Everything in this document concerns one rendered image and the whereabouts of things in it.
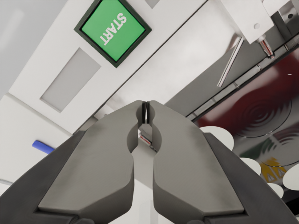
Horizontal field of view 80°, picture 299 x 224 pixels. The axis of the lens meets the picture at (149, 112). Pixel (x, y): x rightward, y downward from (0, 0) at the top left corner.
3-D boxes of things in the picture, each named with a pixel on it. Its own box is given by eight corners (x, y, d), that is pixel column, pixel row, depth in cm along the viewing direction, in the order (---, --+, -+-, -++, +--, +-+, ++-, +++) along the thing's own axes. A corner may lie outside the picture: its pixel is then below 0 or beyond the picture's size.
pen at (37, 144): (118, 185, 29) (32, 143, 25) (115, 188, 29) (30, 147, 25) (119, 180, 30) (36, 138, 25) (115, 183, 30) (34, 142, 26)
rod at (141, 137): (154, 141, 35) (154, 146, 34) (149, 144, 36) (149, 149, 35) (137, 127, 34) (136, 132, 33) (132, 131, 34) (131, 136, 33)
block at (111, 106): (142, 122, 34) (141, 132, 32) (130, 132, 35) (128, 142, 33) (109, 95, 31) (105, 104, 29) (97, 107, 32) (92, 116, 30)
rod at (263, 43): (273, 52, 26) (279, 54, 25) (264, 59, 27) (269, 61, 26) (258, 27, 25) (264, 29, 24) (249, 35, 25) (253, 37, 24)
